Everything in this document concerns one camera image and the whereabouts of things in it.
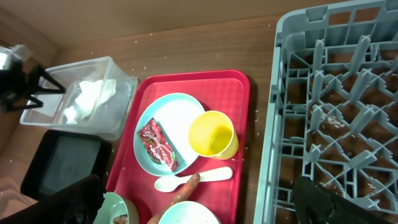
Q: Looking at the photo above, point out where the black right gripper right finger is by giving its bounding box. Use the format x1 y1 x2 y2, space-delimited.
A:
293 177 389 224

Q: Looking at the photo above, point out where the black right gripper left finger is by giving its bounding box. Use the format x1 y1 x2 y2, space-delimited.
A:
1 174 105 224

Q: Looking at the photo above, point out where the green bowl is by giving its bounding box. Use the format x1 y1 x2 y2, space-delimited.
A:
93 192 139 224

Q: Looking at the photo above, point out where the brown food scrap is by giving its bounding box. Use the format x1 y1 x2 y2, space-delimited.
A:
113 215 129 224

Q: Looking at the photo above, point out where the white plastic spoon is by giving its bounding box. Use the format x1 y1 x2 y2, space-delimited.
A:
154 166 233 192

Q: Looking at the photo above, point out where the red snack wrapper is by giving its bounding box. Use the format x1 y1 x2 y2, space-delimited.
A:
137 118 178 171

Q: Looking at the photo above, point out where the orange carrot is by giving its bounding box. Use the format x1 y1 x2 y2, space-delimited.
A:
147 174 200 224

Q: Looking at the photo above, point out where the white napkin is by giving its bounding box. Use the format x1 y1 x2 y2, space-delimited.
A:
63 79 116 124

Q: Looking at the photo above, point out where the light blue rice bowl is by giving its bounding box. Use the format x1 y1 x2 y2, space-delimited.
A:
159 201 221 224

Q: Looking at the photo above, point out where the yellow plastic cup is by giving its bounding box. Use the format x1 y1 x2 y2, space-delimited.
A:
188 111 239 160

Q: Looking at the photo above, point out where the light blue plate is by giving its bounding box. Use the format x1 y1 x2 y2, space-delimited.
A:
133 93 205 177

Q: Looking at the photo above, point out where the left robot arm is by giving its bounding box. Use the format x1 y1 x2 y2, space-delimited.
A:
1 45 104 224

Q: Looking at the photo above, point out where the black waste tray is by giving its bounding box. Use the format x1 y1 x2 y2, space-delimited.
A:
21 129 113 201

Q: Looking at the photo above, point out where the grey dishwasher rack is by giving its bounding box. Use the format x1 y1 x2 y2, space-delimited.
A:
254 0 397 223

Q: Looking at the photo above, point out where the clear plastic bin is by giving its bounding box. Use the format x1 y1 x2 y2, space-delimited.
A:
20 57 138 141

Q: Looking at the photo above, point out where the red plastic tray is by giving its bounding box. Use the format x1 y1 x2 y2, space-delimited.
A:
106 70 250 223

